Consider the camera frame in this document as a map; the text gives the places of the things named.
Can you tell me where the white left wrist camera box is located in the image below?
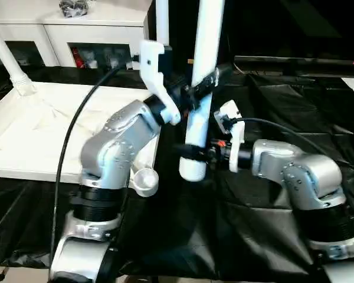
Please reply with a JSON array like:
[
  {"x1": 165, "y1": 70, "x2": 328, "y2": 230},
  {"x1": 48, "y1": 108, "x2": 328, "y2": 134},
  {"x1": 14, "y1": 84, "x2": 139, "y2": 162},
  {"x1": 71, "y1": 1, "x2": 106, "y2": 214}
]
[{"x1": 132, "y1": 40, "x2": 181, "y2": 126}]

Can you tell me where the white plastic table top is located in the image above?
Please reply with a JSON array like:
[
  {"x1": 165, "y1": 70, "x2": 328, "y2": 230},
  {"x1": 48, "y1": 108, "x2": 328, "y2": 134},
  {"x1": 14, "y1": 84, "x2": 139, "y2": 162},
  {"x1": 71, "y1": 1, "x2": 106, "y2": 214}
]
[{"x1": 0, "y1": 81, "x2": 160, "y2": 198}]

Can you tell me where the dark object on cabinet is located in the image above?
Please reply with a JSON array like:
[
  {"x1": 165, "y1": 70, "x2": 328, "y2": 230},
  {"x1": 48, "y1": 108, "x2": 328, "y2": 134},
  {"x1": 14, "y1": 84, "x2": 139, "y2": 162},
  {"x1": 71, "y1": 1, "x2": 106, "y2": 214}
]
[{"x1": 59, "y1": 0, "x2": 91, "y2": 18}]

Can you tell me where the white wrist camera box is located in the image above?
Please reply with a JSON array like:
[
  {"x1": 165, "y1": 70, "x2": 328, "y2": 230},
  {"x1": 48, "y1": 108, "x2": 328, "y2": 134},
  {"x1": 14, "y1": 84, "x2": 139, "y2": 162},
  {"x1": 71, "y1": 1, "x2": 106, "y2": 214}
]
[
  {"x1": 214, "y1": 100, "x2": 246, "y2": 173},
  {"x1": 132, "y1": 40, "x2": 181, "y2": 126}
]

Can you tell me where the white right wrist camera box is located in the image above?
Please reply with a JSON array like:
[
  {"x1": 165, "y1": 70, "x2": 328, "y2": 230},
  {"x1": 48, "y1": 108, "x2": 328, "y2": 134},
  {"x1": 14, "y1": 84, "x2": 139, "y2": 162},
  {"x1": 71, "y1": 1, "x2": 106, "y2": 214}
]
[{"x1": 214, "y1": 100, "x2": 246, "y2": 173}]

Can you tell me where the white cabinet with glass doors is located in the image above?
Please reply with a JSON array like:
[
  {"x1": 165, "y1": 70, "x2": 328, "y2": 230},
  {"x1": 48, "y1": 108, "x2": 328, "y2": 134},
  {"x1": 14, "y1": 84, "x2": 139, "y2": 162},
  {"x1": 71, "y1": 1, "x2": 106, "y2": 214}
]
[{"x1": 0, "y1": 0, "x2": 153, "y2": 69}]

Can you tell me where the black plastic mat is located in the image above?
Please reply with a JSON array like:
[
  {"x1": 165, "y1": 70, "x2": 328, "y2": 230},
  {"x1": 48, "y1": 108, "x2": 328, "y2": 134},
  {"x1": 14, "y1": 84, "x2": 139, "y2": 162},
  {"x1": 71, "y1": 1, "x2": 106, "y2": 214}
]
[{"x1": 0, "y1": 64, "x2": 354, "y2": 282}]

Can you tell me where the white plastic table leg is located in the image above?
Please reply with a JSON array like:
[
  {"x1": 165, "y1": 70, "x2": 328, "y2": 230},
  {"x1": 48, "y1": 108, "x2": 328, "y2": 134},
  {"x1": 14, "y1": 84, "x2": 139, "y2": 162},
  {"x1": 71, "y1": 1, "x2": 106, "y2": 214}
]
[
  {"x1": 178, "y1": 0, "x2": 227, "y2": 182},
  {"x1": 0, "y1": 17, "x2": 35, "y2": 97},
  {"x1": 155, "y1": 0, "x2": 170, "y2": 47}
]

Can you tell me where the black horizontal rail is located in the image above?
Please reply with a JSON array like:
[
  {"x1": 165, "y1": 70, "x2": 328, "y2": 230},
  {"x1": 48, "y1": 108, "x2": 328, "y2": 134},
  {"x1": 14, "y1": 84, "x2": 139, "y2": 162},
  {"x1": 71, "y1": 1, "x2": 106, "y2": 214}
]
[{"x1": 233, "y1": 55, "x2": 354, "y2": 75}]

